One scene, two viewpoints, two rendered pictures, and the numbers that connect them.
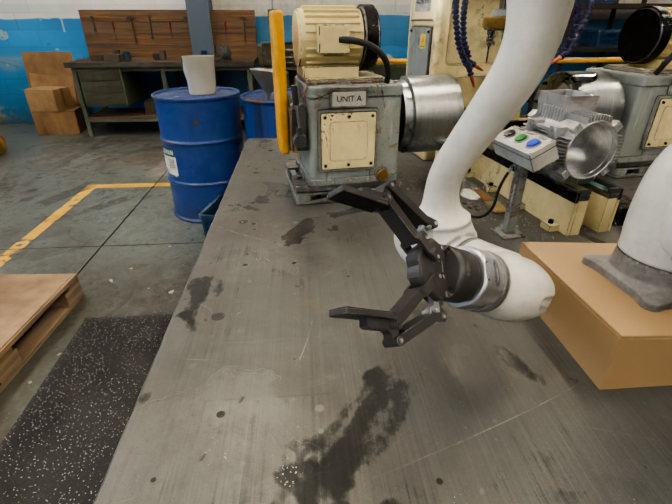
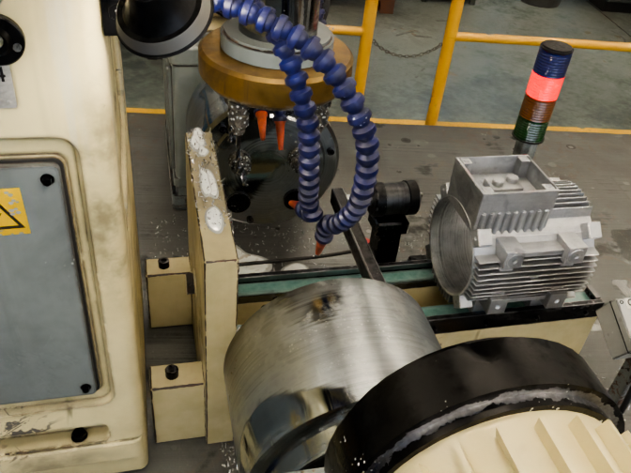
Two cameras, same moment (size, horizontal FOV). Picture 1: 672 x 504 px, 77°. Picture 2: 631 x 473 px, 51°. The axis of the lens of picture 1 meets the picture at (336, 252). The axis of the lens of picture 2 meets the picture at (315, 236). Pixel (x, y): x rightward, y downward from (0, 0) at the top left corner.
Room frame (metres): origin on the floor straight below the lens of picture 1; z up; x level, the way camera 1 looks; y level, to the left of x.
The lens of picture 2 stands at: (1.60, 0.15, 1.63)
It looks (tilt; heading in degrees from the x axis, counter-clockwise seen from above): 37 degrees down; 266
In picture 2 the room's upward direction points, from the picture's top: 7 degrees clockwise
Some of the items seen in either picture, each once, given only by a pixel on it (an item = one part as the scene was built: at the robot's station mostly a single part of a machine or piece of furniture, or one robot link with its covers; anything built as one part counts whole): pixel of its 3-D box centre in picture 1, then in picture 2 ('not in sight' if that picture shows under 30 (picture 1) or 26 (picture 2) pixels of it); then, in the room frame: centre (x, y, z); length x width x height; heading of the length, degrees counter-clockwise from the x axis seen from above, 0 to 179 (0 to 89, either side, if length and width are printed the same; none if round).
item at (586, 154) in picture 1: (566, 142); (507, 241); (1.24, -0.67, 1.01); 0.20 x 0.19 x 0.19; 12
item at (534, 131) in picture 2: not in sight; (530, 126); (1.12, -1.00, 1.05); 0.06 x 0.06 x 0.04
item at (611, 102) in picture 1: (581, 107); (256, 131); (1.65, -0.92, 1.04); 0.41 x 0.25 x 0.25; 103
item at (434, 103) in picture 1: (408, 115); (360, 455); (1.50, -0.25, 1.04); 0.37 x 0.25 x 0.25; 103
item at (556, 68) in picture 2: not in sight; (552, 61); (1.12, -1.00, 1.19); 0.06 x 0.06 x 0.04
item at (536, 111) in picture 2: not in sight; (537, 105); (1.12, -1.00, 1.10); 0.06 x 0.06 x 0.04
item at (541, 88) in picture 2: not in sight; (545, 83); (1.12, -1.00, 1.14); 0.06 x 0.06 x 0.04
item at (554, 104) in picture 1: (565, 105); (500, 193); (1.27, -0.66, 1.11); 0.12 x 0.11 x 0.07; 12
